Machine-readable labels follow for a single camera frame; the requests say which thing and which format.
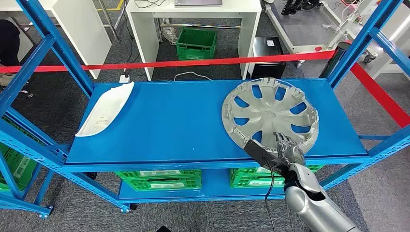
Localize white wheeled stand frame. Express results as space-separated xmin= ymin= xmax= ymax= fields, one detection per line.
xmin=264 ymin=0 xmax=379 ymax=64

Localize white curved plastic part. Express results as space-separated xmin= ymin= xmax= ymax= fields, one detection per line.
xmin=75 ymin=81 xmax=135 ymax=138

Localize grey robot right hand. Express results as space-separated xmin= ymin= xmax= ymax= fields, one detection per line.
xmin=274 ymin=131 xmax=307 ymax=167

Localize white desk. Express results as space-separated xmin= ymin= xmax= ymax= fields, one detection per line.
xmin=126 ymin=0 xmax=263 ymax=81
xmin=0 ymin=0 xmax=112 ymax=80

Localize black machine feet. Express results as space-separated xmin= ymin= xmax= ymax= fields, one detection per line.
xmin=281 ymin=0 xmax=322 ymax=15

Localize silver plastic wheel hubcap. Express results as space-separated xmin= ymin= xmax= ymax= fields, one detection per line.
xmin=221 ymin=77 xmax=320 ymax=155

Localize white table frame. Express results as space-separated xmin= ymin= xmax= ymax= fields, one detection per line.
xmin=352 ymin=0 xmax=410 ymax=81

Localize grey laptop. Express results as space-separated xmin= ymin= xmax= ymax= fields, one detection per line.
xmin=174 ymin=0 xmax=223 ymax=7

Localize person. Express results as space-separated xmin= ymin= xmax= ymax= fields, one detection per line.
xmin=0 ymin=19 xmax=21 ymax=87

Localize thin black cable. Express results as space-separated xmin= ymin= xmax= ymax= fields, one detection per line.
xmin=133 ymin=0 xmax=168 ymax=10

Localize black camera cable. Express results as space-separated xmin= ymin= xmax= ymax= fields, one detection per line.
xmin=262 ymin=156 xmax=277 ymax=232

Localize green plastic crate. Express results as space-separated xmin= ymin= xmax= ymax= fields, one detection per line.
xmin=230 ymin=177 xmax=286 ymax=189
xmin=0 ymin=116 xmax=38 ymax=193
xmin=123 ymin=176 xmax=203 ymax=192
xmin=115 ymin=170 xmax=203 ymax=180
xmin=230 ymin=165 xmax=325 ymax=180
xmin=176 ymin=28 xmax=218 ymax=61

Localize clear plastic bag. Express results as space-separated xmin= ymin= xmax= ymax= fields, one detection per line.
xmin=160 ymin=18 xmax=179 ymax=45

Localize black computer case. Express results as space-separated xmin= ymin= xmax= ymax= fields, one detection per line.
xmin=250 ymin=37 xmax=287 ymax=80

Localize white power cable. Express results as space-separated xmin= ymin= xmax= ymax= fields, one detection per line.
xmin=174 ymin=72 xmax=213 ymax=82

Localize black stanchion post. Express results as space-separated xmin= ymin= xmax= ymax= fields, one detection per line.
xmin=319 ymin=42 xmax=351 ymax=79

